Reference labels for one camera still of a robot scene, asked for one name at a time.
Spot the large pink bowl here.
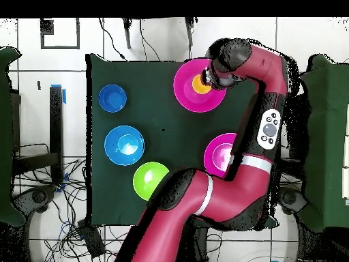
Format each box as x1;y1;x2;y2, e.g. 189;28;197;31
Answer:
203;132;237;179
172;57;228;113

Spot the yellow cup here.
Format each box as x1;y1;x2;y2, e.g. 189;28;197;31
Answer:
191;74;213;96

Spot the green bowl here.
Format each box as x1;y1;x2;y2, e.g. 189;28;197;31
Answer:
132;161;170;202

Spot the light blue bowl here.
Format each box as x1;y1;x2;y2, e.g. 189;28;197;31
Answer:
104;125;146;166

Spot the dark green table cloth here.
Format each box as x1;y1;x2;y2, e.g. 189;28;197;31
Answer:
296;53;349;233
85;53;282;229
0;46;26;227

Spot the small dark blue bowl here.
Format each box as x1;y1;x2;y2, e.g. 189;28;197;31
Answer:
97;83;127;113

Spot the black stand leg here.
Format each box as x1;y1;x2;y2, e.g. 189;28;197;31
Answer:
184;18;195;48
121;18;132;50

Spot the black metal stand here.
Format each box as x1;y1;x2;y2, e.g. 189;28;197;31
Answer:
13;85;64;185

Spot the bundle of cables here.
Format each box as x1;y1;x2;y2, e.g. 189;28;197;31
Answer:
13;143;91;262

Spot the black cable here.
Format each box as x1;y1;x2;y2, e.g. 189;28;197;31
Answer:
98;18;127;61

